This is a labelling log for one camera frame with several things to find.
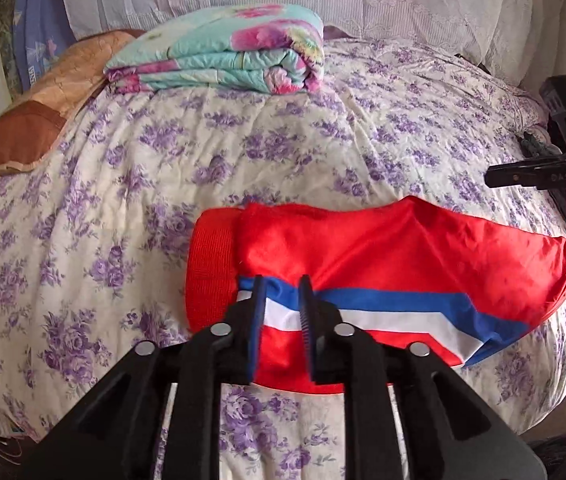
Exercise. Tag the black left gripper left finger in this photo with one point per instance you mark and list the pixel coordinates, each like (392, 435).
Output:
(155, 413)

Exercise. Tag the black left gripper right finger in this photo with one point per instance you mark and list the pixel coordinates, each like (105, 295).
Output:
(407, 413)

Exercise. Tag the red pants with striped band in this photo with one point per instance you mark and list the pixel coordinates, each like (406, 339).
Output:
(407, 272)

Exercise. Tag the dark jeans pile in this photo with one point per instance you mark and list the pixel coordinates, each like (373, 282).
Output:
(533, 148)

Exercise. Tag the purple floral bed sheet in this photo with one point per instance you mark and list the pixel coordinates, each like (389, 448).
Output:
(93, 242)

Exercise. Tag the brown orange pillow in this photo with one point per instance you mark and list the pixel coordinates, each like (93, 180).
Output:
(33, 125)

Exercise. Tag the folded teal floral quilt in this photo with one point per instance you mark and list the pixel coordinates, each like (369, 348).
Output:
(269, 48)

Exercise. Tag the blue patterned cloth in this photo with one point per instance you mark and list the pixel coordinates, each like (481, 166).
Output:
(41, 33)

